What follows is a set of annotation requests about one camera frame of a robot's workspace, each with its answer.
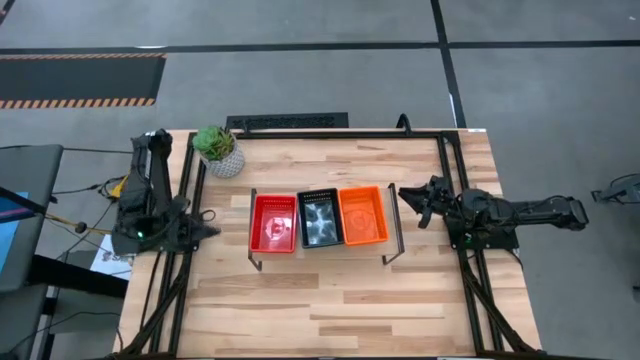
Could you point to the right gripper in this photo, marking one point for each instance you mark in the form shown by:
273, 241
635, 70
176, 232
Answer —
442, 197

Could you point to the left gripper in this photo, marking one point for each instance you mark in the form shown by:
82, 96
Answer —
184, 230

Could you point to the orange plastic basket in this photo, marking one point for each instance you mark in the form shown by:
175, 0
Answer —
363, 216

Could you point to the red plastic basket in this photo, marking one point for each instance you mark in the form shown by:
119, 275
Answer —
272, 225

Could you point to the black plastic basket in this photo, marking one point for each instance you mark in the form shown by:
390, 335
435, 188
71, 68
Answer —
321, 220

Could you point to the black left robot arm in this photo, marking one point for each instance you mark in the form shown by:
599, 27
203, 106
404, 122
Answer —
145, 200

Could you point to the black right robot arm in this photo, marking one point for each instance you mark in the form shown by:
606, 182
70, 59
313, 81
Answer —
525, 212

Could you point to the wooden shelf black metal legs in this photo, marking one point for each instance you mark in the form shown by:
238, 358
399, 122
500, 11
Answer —
350, 252

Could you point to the white geometric plant pot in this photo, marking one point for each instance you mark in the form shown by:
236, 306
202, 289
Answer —
227, 167

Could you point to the green artificial succulent plants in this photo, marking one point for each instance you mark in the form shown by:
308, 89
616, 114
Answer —
215, 142

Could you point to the white printed paper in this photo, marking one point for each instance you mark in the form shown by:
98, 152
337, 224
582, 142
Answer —
107, 263

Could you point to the black perforated panel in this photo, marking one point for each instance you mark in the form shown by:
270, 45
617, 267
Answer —
287, 121

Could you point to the grey cart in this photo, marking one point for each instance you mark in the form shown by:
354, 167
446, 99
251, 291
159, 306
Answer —
30, 175

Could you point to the grey equipment stand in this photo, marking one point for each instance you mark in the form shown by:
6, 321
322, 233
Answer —
620, 190

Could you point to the blue sheet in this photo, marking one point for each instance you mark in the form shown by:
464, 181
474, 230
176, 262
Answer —
6, 240

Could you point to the black hazard-striped floor mat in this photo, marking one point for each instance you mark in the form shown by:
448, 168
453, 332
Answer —
75, 80

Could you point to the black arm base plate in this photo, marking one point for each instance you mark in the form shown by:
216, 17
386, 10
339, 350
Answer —
192, 246
505, 241

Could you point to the black aluminium table frame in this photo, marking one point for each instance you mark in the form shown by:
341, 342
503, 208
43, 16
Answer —
325, 135

